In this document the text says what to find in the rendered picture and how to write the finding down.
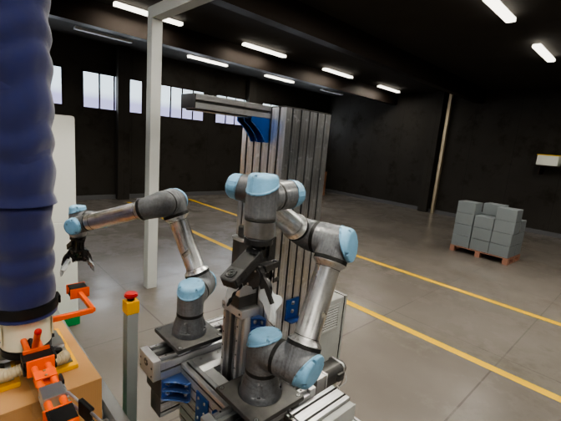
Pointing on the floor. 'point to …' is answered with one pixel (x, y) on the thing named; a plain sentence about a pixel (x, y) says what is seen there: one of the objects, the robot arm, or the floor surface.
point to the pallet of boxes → (489, 230)
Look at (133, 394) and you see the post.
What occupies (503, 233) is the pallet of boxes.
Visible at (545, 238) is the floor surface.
